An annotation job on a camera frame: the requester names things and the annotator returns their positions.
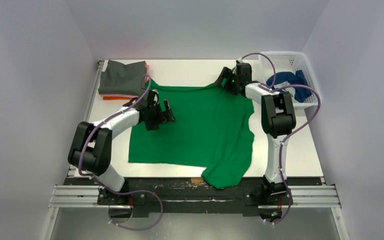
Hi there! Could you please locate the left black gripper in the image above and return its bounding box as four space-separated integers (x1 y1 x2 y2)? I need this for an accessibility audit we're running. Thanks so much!
144 99 175 130

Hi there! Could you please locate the green t shirt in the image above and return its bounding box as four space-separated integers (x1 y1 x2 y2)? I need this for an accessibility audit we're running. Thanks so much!
128 82 255 189

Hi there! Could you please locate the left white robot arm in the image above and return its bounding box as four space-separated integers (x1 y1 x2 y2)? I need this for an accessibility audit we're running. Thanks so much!
67 90 177 205

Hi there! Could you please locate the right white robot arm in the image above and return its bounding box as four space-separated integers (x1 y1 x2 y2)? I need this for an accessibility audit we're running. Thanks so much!
214 61 297 204

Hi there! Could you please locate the white plastic basket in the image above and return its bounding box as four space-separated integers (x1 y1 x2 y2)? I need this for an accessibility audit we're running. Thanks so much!
258 51 319 110

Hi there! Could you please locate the folded pink t shirt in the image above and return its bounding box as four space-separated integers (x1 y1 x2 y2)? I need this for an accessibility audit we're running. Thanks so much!
102 62 150 100

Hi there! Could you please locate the folded orange t shirt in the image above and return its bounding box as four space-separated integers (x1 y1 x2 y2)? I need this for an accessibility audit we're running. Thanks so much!
101 94 137 101

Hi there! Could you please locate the folded grey t shirt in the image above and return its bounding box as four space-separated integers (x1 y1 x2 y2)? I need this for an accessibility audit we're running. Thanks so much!
98 59 147 96

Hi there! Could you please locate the brown tape piece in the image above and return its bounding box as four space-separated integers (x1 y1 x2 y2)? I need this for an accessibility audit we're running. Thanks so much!
190 177 205 185

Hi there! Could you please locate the blue white t shirt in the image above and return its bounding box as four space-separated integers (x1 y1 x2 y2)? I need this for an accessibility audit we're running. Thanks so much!
266 70 313 104

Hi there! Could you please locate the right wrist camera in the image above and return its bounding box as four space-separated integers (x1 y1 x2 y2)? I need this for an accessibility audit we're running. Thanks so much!
236 57 244 64

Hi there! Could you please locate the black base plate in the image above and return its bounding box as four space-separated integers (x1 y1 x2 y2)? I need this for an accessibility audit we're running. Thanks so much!
52 177 329 219

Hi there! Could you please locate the aluminium rail frame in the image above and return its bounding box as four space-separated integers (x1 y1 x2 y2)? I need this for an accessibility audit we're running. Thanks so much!
41 60 350 240

